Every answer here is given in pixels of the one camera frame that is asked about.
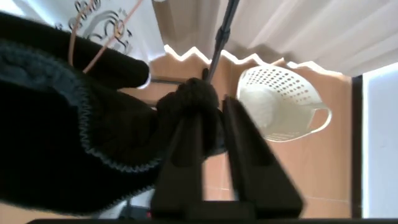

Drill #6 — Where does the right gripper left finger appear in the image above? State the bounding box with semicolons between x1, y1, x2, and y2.
150;113;205;218

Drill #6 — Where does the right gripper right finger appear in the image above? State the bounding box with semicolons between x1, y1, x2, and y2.
221;96;305;218

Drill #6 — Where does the black garment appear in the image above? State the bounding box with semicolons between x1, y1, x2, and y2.
0;12;228;216

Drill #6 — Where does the white printed garment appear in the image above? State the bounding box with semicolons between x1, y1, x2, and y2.
12;0;166;90

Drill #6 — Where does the pink clothes hanger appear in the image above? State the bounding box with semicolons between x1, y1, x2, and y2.
67;0;144;75

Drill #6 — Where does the white laundry basket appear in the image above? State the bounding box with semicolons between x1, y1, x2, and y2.
236;64;333;143

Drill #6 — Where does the black clothes rack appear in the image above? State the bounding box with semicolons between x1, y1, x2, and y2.
150;0;241;85

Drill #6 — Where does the beige curtain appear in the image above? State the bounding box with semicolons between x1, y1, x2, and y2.
152;0;398;78

